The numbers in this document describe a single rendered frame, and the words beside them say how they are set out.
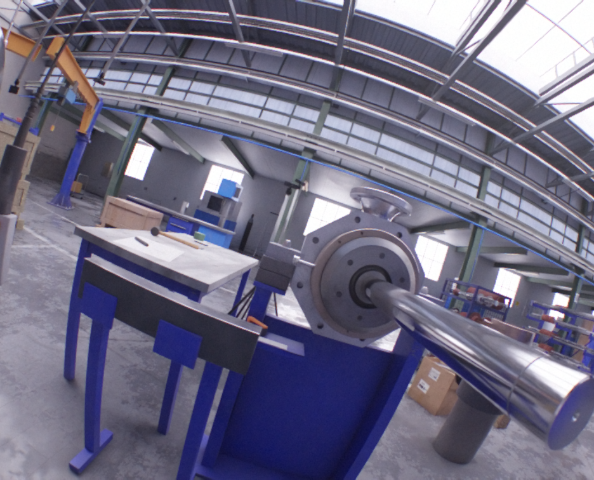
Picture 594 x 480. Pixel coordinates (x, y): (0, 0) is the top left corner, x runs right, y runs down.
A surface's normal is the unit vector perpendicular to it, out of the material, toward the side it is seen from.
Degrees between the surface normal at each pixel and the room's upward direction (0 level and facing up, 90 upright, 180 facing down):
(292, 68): 90
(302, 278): 90
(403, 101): 90
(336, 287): 90
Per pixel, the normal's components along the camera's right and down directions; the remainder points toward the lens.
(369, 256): 0.00, 0.00
